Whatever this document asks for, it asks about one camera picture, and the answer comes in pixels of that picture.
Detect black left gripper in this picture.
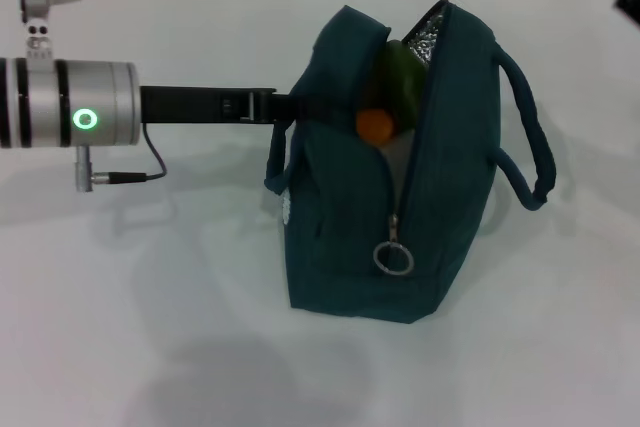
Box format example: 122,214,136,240
138,85,347,125

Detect yellow pear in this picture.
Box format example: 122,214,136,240
355,107,396,145

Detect green cucumber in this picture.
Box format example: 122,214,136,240
381,39,427,132

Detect teal insulated lunch bag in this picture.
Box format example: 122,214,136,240
263,0,558,325

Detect silver plug with black cable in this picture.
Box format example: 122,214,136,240
74,123,168,194

